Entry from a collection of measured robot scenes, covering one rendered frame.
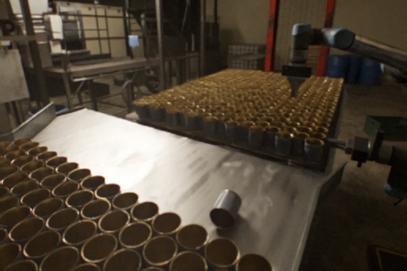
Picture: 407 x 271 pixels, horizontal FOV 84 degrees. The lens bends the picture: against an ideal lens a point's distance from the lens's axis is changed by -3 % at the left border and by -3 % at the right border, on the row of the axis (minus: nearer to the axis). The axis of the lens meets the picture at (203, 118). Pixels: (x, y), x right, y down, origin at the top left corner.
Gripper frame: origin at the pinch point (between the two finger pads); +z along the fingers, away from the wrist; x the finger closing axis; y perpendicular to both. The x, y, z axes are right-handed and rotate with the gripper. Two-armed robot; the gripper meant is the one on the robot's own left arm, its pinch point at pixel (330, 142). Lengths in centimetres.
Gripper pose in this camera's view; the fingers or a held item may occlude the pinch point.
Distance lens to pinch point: 107.8
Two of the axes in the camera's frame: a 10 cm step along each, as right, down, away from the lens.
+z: -8.3, -1.9, 5.2
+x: 5.5, -3.2, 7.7
